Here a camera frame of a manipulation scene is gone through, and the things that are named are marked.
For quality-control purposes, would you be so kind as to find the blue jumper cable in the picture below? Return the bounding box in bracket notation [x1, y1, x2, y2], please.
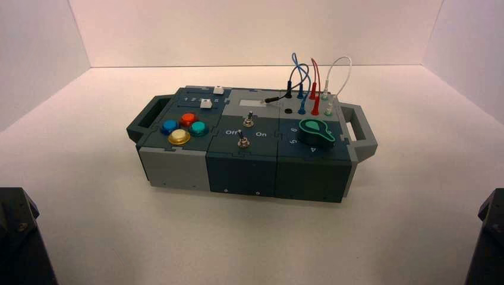
[291, 52, 312, 116]

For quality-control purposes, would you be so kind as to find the black jumper cable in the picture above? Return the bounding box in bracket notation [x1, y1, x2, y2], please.
[264, 64, 311, 105]

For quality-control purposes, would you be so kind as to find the green rotary knob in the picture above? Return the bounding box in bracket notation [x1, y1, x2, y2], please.
[297, 118, 336, 150]

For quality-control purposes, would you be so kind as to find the teal push button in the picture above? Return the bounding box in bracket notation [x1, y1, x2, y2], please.
[188, 121, 209, 138]

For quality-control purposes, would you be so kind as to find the white jumper cable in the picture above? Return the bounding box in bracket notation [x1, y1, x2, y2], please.
[320, 56, 353, 117]

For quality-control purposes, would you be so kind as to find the yellow push button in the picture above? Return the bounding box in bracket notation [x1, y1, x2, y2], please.
[168, 129, 192, 146]

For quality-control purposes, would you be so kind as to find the red jumper cable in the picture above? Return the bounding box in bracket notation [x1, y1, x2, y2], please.
[308, 57, 323, 116]

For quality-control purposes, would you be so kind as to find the dark green grey control box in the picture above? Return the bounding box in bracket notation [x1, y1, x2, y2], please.
[125, 84, 379, 204]

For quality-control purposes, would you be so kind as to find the blue push button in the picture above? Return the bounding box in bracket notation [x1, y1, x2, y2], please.
[160, 119, 180, 136]

